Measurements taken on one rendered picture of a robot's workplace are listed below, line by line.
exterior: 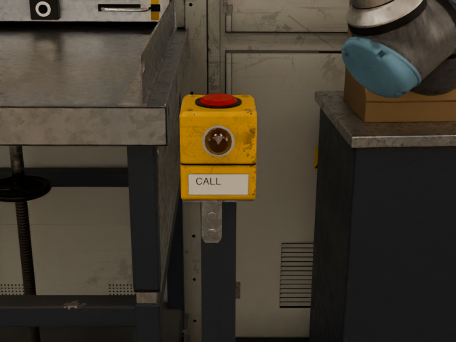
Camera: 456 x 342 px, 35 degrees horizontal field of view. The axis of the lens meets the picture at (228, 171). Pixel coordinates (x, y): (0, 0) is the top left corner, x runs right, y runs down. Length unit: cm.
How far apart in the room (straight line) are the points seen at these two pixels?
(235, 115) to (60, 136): 34
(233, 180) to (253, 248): 103
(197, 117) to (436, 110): 65
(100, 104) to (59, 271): 93
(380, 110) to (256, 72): 44
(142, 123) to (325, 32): 75
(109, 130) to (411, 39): 44
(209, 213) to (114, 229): 101
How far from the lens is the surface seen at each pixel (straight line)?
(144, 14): 162
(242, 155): 75
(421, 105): 129
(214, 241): 81
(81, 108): 99
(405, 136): 121
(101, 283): 187
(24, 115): 101
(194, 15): 164
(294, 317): 188
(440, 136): 123
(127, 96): 102
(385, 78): 107
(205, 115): 74
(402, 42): 106
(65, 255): 185
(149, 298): 112
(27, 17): 167
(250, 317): 187
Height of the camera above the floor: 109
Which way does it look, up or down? 20 degrees down
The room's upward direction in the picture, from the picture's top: straight up
